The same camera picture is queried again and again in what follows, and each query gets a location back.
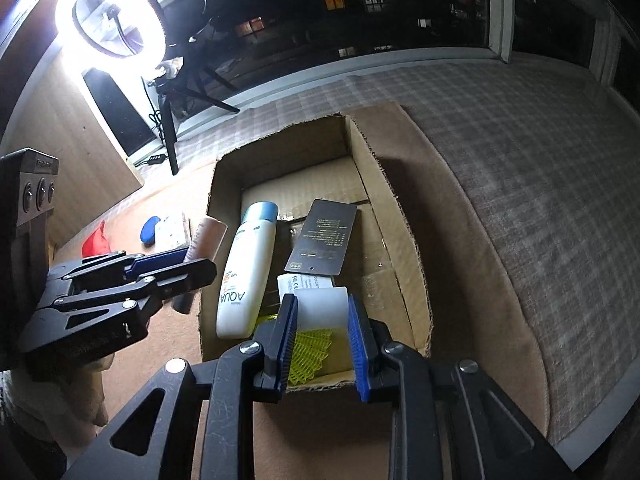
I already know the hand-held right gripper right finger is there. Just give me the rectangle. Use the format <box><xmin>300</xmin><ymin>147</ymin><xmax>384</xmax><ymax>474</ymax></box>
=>
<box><xmin>347</xmin><ymin>294</ymin><xmax>576</xmax><ymax>480</ymax></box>

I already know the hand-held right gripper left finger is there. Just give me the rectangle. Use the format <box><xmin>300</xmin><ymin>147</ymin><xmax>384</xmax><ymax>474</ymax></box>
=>
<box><xmin>60</xmin><ymin>294</ymin><xmax>301</xmax><ymax>480</ymax></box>

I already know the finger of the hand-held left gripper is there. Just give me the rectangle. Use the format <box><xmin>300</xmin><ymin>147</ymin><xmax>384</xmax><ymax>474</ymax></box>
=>
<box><xmin>17</xmin><ymin>259</ymin><xmax>218</xmax><ymax>367</ymax></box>
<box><xmin>47</xmin><ymin>247</ymin><xmax>193</xmax><ymax>293</ymax></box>

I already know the yellow shuttlecock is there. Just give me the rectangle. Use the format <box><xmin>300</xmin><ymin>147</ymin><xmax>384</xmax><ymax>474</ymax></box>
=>
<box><xmin>252</xmin><ymin>310</ymin><xmax>335</xmax><ymax>387</ymax></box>

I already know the white dotted tissue pack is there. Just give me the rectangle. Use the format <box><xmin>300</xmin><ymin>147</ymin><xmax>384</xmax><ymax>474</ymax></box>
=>
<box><xmin>155</xmin><ymin>212</ymin><xmax>191</xmax><ymax>251</ymax></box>

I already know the small patterned tube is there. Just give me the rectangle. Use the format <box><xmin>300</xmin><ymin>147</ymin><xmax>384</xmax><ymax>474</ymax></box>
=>
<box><xmin>172</xmin><ymin>216</ymin><xmax>227</xmax><ymax>313</ymax></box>

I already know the small white cylinder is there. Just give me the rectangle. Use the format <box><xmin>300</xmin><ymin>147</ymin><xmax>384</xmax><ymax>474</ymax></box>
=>
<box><xmin>296</xmin><ymin>286</ymin><xmax>351</xmax><ymax>333</ymax></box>

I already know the white sunscreen bottle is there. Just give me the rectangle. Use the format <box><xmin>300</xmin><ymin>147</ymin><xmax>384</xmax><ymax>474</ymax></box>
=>
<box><xmin>216</xmin><ymin>201</ymin><xmax>279</xmax><ymax>339</ymax></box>

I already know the white charger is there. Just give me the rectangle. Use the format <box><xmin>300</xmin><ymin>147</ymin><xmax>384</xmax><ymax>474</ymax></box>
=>
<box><xmin>276</xmin><ymin>272</ymin><xmax>335</xmax><ymax>295</ymax></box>

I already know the red fabric pouch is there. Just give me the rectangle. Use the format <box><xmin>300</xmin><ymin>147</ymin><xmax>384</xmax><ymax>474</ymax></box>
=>
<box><xmin>81</xmin><ymin>220</ymin><xmax>112</xmax><ymax>258</ymax></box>

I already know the cardboard box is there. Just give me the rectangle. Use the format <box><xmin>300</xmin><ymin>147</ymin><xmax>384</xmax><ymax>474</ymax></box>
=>
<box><xmin>197</xmin><ymin>101</ymin><xmax>433</xmax><ymax>393</ymax></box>

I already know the black card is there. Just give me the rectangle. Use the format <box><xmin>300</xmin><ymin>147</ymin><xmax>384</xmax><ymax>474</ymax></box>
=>
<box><xmin>284</xmin><ymin>199</ymin><xmax>358</xmax><ymax>277</ymax></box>

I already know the person's left hand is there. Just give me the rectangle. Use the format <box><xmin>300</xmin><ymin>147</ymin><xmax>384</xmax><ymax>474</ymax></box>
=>
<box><xmin>7</xmin><ymin>355</ymin><xmax>111</xmax><ymax>428</ymax></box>

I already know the large light wood panel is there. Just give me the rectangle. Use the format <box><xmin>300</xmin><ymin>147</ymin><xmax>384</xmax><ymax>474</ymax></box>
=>
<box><xmin>0</xmin><ymin>45</ymin><xmax>146</xmax><ymax>256</ymax></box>

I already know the black tripod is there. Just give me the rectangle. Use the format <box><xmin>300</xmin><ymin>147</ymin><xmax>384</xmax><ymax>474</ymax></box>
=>
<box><xmin>147</xmin><ymin>67</ymin><xmax>241</xmax><ymax>177</ymax></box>

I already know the black flat panel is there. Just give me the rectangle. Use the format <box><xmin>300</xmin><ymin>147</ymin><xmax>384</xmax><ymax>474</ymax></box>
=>
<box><xmin>81</xmin><ymin>67</ymin><xmax>160</xmax><ymax>158</ymax></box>

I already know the grey plaid sheet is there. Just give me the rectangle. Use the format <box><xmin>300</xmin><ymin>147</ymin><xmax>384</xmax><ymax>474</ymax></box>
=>
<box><xmin>132</xmin><ymin>55</ymin><xmax>640</xmax><ymax>471</ymax></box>

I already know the black cable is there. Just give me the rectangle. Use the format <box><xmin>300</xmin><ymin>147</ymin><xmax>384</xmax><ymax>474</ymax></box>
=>
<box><xmin>141</xmin><ymin>75</ymin><xmax>166</xmax><ymax>156</ymax></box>

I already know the white ring light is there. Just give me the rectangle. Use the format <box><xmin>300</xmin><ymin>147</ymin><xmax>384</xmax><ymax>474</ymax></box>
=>
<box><xmin>54</xmin><ymin>0</ymin><xmax>167</xmax><ymax>58</ymax></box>

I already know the white window frame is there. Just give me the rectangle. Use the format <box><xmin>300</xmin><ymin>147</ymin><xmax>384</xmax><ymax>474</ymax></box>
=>
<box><xmin>0</xmin><ymin>0</ymin><xmax>640</xmax><ymax>126</ymax></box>

